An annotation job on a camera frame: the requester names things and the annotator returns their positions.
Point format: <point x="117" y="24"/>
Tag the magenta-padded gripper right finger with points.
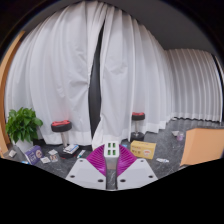
<point x="136" y="175"/>

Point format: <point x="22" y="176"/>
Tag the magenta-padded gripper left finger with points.
<point x="86" y="175"/>

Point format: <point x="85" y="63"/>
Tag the white charger block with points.
<point x="111" y="150"/>

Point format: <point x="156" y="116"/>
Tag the yellow cardboard box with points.
<point x="143" y="149"/>

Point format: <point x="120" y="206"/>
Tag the small white tube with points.
<point x="162" y="160"/>

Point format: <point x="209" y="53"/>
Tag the flat blue white box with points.
<point x="71" y="149"/>

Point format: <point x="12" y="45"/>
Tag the small clear box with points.
<point x="53" y="156"/>

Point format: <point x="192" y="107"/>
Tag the small white card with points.
<point x="45" y="160"/>

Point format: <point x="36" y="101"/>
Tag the red-topped black bar stool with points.
<point x="138" y="116"/>
<point x="61" y="126"/>

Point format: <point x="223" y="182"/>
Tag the purple box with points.
<point x="33" y="155"/>

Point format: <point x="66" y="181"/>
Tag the small purple cup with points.
<point x="180" y="136"/>

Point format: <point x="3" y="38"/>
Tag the small blue box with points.
<point x="25" y="162"/>

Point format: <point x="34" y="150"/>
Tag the orange wooden desk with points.
<point x="203" y="146"/>

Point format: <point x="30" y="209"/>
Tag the small white packet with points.
<point x="12" y="153"/>

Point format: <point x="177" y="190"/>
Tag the green potted plant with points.
<point x="23" y="125"/>

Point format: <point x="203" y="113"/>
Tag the white pleated curtain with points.
<point x="196" y="83"/>

